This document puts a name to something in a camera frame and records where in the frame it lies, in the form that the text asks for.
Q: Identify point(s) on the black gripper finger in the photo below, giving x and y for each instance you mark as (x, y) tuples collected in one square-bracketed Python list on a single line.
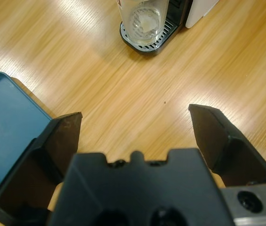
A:
[(224, 146), (41, 164)]

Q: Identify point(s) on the white capsule coffee machine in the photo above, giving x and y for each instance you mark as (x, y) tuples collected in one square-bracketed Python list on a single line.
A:
[(198, 11)]

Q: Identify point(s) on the clear plastic cup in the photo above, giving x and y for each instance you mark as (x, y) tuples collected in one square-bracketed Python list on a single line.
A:
[(144, 23)]

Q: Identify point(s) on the teal plastic tray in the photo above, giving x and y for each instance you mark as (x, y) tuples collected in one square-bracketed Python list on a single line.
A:
[(8, 127)]

